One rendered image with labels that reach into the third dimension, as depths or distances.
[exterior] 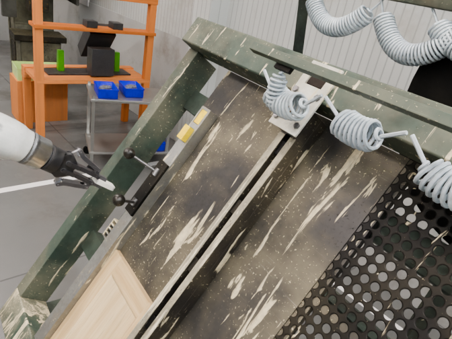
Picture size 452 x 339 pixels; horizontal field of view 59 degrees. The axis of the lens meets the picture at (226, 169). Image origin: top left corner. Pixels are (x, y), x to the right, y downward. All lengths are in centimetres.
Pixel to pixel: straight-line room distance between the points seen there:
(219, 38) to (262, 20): 284
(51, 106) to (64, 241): 417
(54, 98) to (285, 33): 309
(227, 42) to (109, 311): 90
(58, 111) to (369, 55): 391
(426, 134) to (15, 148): 94
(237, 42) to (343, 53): 236
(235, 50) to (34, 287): 111
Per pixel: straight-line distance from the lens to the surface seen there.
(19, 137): 113
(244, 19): 437
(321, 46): 372
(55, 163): 119
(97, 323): 136
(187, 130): 128
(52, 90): 561
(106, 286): 137
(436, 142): 85
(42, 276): 168
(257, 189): 100
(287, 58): 88
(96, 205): 156
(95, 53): 498
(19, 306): 170
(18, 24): 723
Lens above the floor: 208
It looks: 25 degrees down
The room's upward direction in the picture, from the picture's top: 11 degrees clockwise
